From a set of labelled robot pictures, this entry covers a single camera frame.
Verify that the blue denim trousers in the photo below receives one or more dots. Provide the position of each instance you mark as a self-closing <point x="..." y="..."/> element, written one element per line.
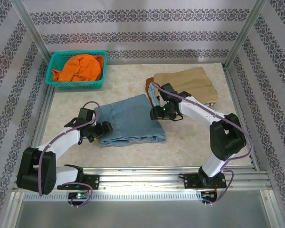
<point x="133" y="118"/>

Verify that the beige trousers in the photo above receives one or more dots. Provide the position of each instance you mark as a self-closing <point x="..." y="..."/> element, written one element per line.
<point x="194" y="82"/>

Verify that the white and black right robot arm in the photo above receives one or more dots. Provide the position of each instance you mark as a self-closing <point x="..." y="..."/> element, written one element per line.
<point x="204" y="111"/>

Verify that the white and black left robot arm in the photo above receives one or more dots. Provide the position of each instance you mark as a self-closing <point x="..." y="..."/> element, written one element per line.
<point x="61" y="140"/>

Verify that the orange trousers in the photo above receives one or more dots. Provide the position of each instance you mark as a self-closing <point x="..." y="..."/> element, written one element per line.
<point x="83" y="69"/>

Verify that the teal plastic basket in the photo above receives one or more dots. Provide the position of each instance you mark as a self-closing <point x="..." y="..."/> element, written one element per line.
<point x="53" y="82"/>

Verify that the left controller circuit board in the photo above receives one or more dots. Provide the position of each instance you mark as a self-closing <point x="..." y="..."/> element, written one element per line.
<point x="78" y="195"/>

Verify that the controller circuit board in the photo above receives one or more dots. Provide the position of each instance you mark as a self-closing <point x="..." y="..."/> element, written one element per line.
<point x="78" y="195"/>
<point x="209" y="195"/>

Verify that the right controller circuit board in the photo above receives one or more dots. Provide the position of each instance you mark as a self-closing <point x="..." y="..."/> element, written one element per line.
<point x="209" y="195"/>

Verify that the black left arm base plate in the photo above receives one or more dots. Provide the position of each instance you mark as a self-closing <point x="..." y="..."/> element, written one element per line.
<point x="92" y="181"/>

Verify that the aluminium mounting rail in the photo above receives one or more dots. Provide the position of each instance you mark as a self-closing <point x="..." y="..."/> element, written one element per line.
<point x="145" y="177"/>

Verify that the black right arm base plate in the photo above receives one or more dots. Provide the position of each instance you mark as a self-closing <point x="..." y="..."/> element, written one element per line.
<point x="192" y="181"/>

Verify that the aluminium corner post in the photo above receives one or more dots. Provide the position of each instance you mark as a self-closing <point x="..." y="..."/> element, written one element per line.
<point x="247" y="26"/>
<point x="31" y="26"/>

